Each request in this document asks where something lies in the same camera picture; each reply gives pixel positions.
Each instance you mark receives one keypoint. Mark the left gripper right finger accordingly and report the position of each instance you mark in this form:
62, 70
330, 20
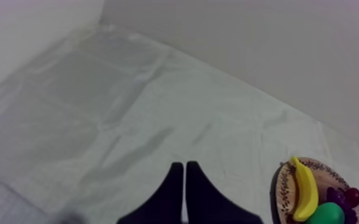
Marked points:
204, 203

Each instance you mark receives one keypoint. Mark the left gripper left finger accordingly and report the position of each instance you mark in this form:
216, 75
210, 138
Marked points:
164, 203

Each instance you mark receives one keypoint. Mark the purple toy grapes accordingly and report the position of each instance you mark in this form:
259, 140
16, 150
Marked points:
339, 197

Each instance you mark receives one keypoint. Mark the yellow toy banana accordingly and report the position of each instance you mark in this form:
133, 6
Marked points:
306, 194

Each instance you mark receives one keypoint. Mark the green toy pear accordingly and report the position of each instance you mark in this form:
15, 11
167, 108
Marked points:
326, 214

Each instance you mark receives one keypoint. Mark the small red fruit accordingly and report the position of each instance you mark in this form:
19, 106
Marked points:
353, 197

